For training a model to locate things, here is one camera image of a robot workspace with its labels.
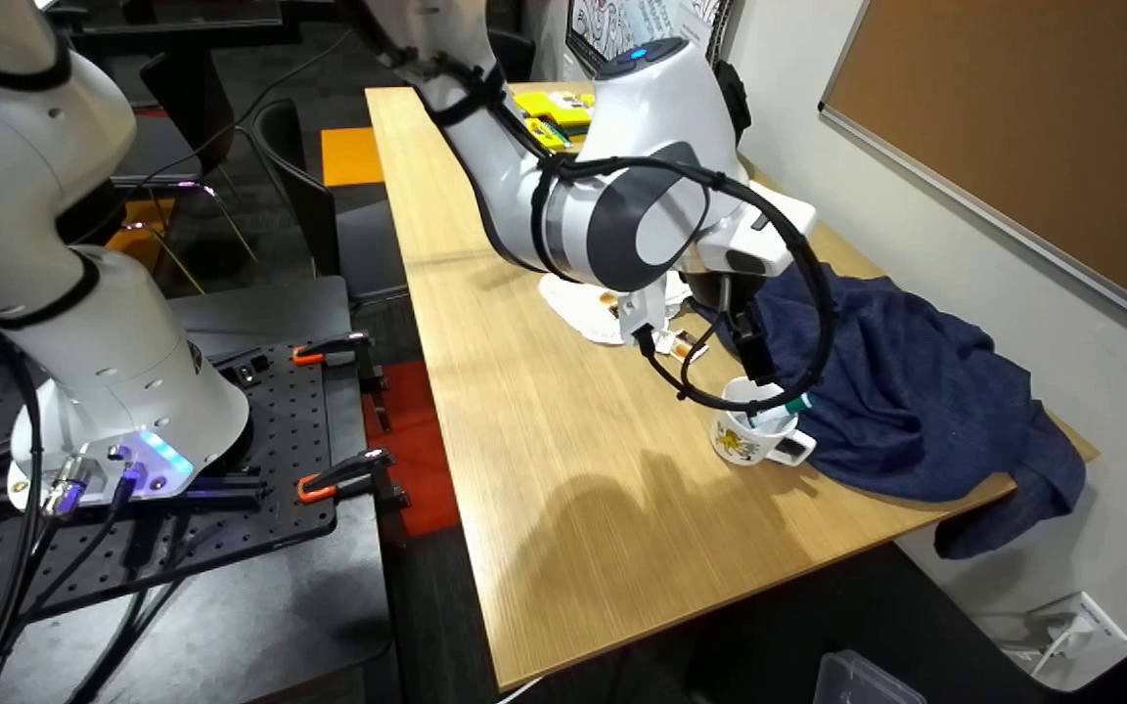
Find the black perforated breadboard plate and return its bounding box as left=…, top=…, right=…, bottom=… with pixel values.
left=0, top=342, right=340, bottom=648

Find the dark blue cloth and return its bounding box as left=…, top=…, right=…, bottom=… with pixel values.
left=753, top=262, right=1091, bottom=565

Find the black clamp with orange handle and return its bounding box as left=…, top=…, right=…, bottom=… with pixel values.
left=292, top=330, right=380, bottom=377
left=295, top=448, right=398, bottom=510

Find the white mug cup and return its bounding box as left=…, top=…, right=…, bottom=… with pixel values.
left=708, top=377, right=822, bottom=472

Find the clear plastic bin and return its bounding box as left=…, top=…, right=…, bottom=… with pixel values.
left=969, top=586, right=1127, bottom=687

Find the brown cork board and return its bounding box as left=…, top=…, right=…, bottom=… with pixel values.
left=819, top=0, right=1127, bottom=365

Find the grey plastic box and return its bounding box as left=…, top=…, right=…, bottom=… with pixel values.
left=811, top=644, right=933, bottom=704

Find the black chair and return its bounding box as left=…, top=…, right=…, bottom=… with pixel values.
left=247, top=94, right=375, bottom=281

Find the yellow packet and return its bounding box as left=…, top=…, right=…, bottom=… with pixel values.
left=511, top=81, right=603, bottom=158

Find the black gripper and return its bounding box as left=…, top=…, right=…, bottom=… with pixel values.
left=717, top=268, right=804, bottom=384

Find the black base cable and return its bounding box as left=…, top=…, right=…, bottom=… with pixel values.
left=0, top=313, right=65, bottom=704

